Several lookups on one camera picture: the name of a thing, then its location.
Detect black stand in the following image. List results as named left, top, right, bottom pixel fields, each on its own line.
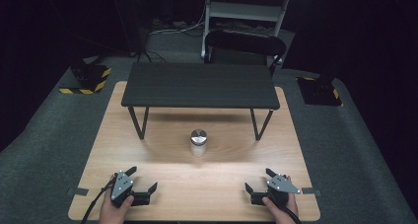
left=109, top=0, right=150, bottom=58

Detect black base with striped tape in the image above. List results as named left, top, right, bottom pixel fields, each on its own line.
left=58, top=62, right=112, bottom=96
left=295, top=75, right=344, bottom=108

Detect black floor cable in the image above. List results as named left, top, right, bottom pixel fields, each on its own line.
left=135, top=48, right=168, bottom=64

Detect small black shelf table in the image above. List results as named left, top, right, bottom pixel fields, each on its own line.
left=120, top=61, right=281, bottom=142

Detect grey tape strip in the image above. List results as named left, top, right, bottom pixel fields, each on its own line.
left=301, top=187, right=322, bottom=197
left=66, top=187, right=90, bottom=197

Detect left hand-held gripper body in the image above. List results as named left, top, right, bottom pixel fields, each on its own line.
left=109, top=170, right=146, bottom=209

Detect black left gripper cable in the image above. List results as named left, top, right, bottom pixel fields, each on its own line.
left=80, top=176, right=118, bottom=224

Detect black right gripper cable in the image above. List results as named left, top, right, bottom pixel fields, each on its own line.
left=269, top=192, right=303, bottom=224

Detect white metal rack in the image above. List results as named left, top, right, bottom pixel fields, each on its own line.
left=200, top=0, right=294, bottom=61

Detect white floor cable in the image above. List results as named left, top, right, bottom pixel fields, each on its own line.
left=149, top=6, right=207, bottom=37

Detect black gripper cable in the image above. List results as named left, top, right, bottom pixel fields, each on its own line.
left=80, top=176, right=118, bottom=224
left=269, top=192, right=303, bottom=224

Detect person's right hand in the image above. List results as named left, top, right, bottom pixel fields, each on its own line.
left=261, top=175, right=300, bottom=224

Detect black chair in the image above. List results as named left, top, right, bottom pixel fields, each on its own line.
left=203, top=30, right=288, bottom=78

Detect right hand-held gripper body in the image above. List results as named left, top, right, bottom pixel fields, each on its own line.
left=260, top=173, right=302, bottom=207

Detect person's left hand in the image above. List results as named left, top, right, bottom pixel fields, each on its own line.
left=99, top=184, right=135, bottom=224

